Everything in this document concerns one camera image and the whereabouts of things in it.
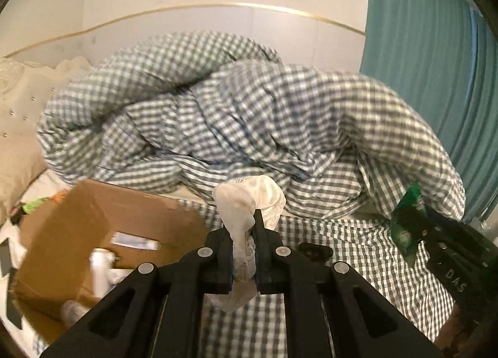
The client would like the brown cardboard box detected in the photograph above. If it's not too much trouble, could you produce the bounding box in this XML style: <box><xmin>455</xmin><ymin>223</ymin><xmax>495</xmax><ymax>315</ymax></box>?
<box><xmin>8</xmin><ymin>178</ymin><xmax>213</xmax><ymax>347</ymax></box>

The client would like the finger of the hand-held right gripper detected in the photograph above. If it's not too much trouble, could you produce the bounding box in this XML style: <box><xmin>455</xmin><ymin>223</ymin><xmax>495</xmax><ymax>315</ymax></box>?
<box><xmin>423</xmin><ymin>206</ymin><xmax>491</xmax><ymax>255</ymax></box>
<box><xmin>418</xmin><ymin>226</ymin><xmax>452</xmax><ymax>261</ymax></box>

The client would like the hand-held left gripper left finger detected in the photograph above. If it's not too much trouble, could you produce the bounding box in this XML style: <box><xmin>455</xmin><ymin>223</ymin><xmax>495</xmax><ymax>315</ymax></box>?
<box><xmin>39</xmin><ymin>228</ymin><xmax>234</xmax><ymax>358</ymax></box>

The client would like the white printed flat tube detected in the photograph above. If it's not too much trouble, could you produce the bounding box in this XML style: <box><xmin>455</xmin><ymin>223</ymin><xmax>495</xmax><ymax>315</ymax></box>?
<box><xmin>111</xmin><ymin>231</ymin><xmax>158</xmax><ymax>250</ymax></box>

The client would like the white plastic tube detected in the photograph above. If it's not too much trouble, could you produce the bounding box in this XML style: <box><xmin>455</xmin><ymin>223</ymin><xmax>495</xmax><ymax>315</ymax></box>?
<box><xmin>89</xmin><ymin>247</ymin><xmax>133</xmax><ymax>300</ymax></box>

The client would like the white lace cloth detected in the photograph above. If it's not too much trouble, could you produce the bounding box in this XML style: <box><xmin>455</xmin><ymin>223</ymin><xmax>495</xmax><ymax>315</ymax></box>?
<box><xmin>212</xmin><ymin>175</ymin><xmax>286</xmax><ymax>312</ymax></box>

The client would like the teal curtain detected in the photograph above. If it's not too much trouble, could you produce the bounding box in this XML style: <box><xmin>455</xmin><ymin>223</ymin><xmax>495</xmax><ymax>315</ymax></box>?
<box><xmin>358</xmin><ymin>0</ymin><xmax>498</xmax><ymax>226</ymax></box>

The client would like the person's right forearm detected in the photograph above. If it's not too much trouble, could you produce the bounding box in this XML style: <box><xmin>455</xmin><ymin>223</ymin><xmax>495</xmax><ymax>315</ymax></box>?
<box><xmin>436</xmin><ymin>304</ymin><xmax>479</xmax><ymax>355</ymax></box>

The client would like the grey rounded container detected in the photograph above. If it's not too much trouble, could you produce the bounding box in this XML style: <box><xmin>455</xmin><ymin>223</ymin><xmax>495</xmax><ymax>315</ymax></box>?
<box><xmin>60</xmin><ymin>299</ymin><xmax>92</xmax><ymax>329</ymax></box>

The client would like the beige studded pillow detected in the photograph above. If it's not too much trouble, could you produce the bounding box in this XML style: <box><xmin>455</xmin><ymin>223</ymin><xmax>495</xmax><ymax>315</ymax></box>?
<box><xmin>0</xmin><ymin>56</ymin><xmax>92</xmax><ymax>222</ymax></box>

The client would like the grey white checked duvet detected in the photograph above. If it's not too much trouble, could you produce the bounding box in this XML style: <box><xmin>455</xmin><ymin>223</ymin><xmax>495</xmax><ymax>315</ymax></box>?
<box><xmin>37</xmin><ymin>30</ymin><xmax>467</xmax><ymax>222</ymax></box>

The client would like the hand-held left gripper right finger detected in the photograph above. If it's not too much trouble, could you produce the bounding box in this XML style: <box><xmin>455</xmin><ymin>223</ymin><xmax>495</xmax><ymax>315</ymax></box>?
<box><xmin>253</xmin><ymin>208</ymin><xmax>444</xmax><ymax>358</ymax></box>

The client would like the green orange packet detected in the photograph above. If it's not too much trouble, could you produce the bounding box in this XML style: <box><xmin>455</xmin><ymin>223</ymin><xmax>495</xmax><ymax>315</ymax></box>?
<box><xmin>21</xmin><ymin>192</ymin><xmax>71</xmax><ymax>214</ymax></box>

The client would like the grey white checked bed sheet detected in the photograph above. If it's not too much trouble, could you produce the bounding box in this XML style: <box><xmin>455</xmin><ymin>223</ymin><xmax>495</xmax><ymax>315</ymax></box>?
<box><xmin>33</xmin><ymin>198</ymin><xmax>456</xmax><ymax>358</ymax></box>

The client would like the small black item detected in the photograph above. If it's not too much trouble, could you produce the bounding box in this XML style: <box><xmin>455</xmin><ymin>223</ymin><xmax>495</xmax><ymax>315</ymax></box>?
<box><xmin>299</xmin><ymin>242</ymin><xmax>333</xmax><ymax>265</ymax></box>

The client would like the green snack packet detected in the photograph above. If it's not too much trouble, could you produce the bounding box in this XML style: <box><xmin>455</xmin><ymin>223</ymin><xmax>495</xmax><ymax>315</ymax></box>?
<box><xmin>390</xmin><ymin>181</ymin><xmax>429</xmax><ymax>265</ymax></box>

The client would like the black flat object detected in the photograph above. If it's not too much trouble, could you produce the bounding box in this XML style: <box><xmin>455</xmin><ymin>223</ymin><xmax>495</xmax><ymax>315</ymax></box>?
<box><xmin>0</xmin><ymin>241</ymin><xmax>14</xmax><ymax>277</ymax></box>

